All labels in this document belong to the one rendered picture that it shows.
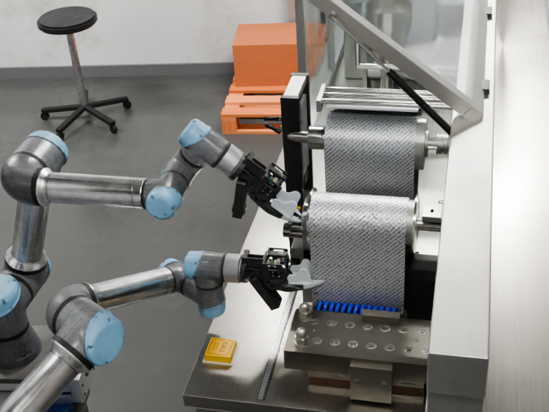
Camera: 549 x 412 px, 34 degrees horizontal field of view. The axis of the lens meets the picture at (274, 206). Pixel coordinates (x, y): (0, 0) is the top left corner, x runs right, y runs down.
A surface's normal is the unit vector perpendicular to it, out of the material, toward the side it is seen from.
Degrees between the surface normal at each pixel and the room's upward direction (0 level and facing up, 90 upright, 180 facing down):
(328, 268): 90
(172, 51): 90
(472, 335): 0
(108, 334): 87
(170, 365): 0
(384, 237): 90
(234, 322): 0
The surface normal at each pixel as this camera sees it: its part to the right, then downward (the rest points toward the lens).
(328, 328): -0.06, -0.83
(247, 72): -0.07, 0.55
